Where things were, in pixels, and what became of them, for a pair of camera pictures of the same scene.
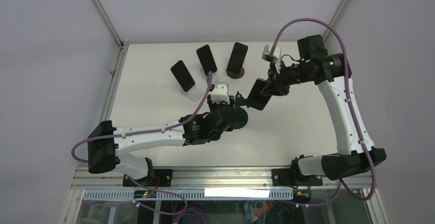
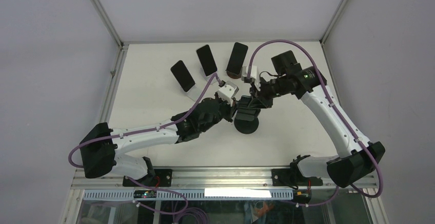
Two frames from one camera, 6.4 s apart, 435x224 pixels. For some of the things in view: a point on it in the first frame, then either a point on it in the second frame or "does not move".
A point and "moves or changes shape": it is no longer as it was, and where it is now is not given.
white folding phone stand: x=215 y=78 does not move
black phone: x=237 y=58 does not move
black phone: x=206 y=59 does not move
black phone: x=255 y=100 moves or changes shape
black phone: x=182 y=76 does not move
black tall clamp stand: x=240 y=115 -> x=246 y=127
